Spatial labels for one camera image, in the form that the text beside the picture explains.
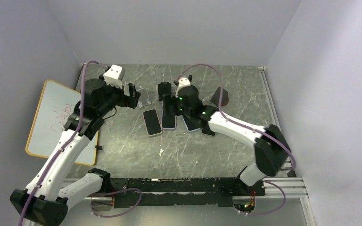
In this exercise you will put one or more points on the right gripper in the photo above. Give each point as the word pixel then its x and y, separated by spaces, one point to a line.
pixel 171 100

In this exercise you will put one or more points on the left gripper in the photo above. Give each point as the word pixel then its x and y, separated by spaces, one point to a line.
pixel 130 101

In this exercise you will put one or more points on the phone with lilac case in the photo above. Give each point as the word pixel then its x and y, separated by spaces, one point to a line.
pixel 168 122

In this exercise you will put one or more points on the phone with light blue case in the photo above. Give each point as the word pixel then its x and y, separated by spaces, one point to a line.
pixel 191 123

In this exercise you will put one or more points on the phone with beige case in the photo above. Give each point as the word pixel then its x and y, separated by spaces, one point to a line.
pixel 152 123

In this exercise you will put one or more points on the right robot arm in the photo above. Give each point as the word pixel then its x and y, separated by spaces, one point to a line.
pixel 268 143

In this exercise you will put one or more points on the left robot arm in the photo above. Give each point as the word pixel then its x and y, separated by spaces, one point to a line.
pixel 44 201

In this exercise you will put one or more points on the black rectangular phone stand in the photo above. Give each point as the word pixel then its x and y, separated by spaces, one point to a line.
pixel 164 88

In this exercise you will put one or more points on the silver metal phone stand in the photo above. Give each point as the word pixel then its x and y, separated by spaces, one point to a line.
pixel 144 98

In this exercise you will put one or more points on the black phone without case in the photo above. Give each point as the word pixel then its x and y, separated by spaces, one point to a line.
pixel 207 131

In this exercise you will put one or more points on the dark wooden phone stand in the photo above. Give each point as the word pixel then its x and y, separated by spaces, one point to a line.
pixel 217 95

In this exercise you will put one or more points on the small black clip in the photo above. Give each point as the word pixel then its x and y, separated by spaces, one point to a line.
pixel 98 147

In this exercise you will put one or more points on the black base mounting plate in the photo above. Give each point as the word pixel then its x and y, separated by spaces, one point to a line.
pixel 179 191

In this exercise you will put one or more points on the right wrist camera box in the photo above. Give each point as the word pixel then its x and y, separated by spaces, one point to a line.
pixel 182 82

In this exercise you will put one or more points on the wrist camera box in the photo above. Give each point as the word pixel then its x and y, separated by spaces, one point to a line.
pixel 114 76
pixel 182 82

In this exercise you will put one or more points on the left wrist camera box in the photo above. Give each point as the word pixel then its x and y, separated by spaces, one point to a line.
pixel 114 76

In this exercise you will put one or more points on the whiteboard with yellow frame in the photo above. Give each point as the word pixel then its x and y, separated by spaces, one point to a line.
pixel 56 104

